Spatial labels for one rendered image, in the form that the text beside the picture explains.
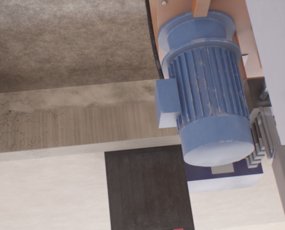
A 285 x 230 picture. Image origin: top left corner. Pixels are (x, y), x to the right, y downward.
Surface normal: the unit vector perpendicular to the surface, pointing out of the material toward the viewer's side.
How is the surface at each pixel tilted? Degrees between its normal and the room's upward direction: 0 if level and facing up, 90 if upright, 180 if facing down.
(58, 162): 0
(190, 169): 90
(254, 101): 90
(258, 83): 90
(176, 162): 90
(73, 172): 0
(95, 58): 0
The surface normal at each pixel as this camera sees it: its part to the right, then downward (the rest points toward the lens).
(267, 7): -0.99, 0.09
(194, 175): 0.03, -0.41
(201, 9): 0.11, 0.91
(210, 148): -0.03, 0.70
